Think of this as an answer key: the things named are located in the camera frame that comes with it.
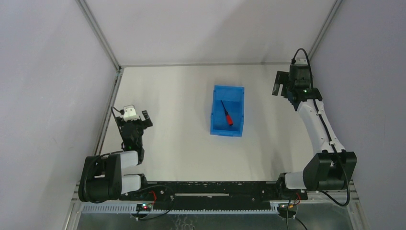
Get red black screwdriver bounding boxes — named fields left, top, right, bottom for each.
left=221, top=100, right=233, bottom=126

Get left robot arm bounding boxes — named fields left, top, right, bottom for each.
left=78, top=105, right=153, bottom=203

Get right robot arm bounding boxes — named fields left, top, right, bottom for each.
left=272, top=64, right=357, bottom=191

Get blue plastic bin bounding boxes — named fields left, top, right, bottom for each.
left=210, top=85, right=245, bottom=137

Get left controller board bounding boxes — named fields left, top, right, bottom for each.
left=135, top=203, right=153, bottom=212

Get controller board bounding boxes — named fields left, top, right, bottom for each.
left=277, top=203, right=296, bottom=212
left=135, top=203, right=153, bottom=212

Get right controller board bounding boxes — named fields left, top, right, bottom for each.
left=277, top=203, right=296, bottom=212

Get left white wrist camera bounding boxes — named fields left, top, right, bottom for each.
left=123, top=105, right=140, bottom=121

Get white slotted cable duct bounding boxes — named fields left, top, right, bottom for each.
left=81, top=203, right=278, bottom=214

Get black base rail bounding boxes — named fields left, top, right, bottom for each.
left=119, top=181, right=308, bottom=210

